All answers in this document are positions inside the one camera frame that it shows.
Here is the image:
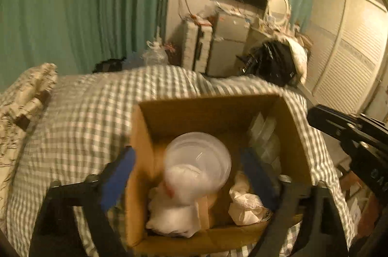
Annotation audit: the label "clear plastic round container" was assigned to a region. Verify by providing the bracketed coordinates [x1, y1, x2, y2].
[164, 132, 232, 194]

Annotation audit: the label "black bag pile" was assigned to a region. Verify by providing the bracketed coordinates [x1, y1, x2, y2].
[236, 40, 299, 87]

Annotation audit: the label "clear plastic packets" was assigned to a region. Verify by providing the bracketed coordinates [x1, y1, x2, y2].
[247, 112, 282, 175]

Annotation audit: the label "grey checkered blanket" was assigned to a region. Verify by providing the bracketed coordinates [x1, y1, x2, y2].
[6, 65, 356, 257]

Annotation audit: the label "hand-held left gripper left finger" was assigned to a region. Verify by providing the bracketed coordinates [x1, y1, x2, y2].
[29, 147, 136, 257]

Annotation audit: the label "white louvered wardrobe door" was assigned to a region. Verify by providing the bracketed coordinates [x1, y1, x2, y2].
[303, 0, 388, 119]

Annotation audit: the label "crumpled white paper towel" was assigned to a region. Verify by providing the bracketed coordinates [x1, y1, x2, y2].
[228, 170, 275, 226]

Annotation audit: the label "round white mirror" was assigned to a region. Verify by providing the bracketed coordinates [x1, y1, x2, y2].
[268, 0, 290, 25]

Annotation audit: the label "white foam box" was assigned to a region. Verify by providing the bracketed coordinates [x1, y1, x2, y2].
[181, 19, 214, 73]

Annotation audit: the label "clear plastic bag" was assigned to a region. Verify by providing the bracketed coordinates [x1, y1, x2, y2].
[142, 40, 169, 66]

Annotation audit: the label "dark bag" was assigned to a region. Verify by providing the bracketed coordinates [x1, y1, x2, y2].
[92, 57, 127, 74]

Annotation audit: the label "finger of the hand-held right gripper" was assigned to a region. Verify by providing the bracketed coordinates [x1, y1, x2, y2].
[307, 105, 388, 146]

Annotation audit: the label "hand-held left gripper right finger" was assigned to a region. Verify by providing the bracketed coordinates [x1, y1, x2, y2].
[239, 148, 351, 257]

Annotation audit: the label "cardboard box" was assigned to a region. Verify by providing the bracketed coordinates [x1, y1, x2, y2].
[125, 93, 313, 255]

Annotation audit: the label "patterned beige pillow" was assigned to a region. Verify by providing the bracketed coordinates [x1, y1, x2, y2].
[0, 63, 59, 221]

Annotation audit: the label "small grey refrigerator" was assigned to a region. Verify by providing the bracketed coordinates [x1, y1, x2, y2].
[205, 11, 260, 78]

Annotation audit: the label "white plastic bag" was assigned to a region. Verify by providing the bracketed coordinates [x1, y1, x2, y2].
[146, 164, 210, 239]

